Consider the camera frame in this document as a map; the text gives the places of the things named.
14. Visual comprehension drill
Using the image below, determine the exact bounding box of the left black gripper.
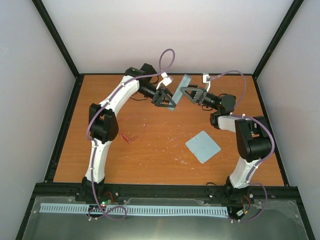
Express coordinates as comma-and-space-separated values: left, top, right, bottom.
136, 83, 177, 107

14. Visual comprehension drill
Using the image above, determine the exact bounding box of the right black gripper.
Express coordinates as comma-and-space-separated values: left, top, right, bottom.
179, 85, 219, 111

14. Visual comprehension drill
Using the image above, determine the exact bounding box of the blue cleaning cloth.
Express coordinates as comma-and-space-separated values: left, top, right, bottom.
185, 131, 221, 164

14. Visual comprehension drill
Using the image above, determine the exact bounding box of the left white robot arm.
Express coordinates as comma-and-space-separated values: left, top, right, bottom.
82, 64, 177, 202

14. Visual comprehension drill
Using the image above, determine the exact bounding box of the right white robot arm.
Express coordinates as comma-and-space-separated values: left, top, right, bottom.
181, 85, 275, 203

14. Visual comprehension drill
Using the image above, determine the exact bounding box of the metal front plate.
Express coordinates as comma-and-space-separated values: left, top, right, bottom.
22, 197, 308, 240

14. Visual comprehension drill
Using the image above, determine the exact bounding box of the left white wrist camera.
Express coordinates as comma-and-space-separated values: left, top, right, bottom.
156, 72, 173, 89

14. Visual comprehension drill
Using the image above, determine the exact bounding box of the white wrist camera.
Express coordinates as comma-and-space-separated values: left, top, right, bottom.
156, 72, 173, 89
202, 73, 212, 92

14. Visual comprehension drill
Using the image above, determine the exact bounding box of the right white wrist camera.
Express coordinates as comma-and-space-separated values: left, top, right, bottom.
202, 73, 212, 92

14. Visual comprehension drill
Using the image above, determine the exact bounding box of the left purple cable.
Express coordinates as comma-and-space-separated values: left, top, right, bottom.
85, 48, 175, 222

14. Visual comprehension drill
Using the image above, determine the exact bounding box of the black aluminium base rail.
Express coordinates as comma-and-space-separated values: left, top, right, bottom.
32, 182, 301, 204

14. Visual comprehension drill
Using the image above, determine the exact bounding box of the blue slotted cable duct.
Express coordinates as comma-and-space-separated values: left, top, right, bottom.
38, 203, 229, 218

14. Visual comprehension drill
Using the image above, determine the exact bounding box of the black frame post right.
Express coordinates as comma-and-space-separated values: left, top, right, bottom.
252, 0, 304, 80

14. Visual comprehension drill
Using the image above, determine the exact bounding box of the black frame post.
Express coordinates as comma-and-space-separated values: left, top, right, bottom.
252, 0, 304, 80
32, 0, 80, 79

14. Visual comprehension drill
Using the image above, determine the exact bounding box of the black frame post left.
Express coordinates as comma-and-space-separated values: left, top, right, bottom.
32, 0, 80, 79

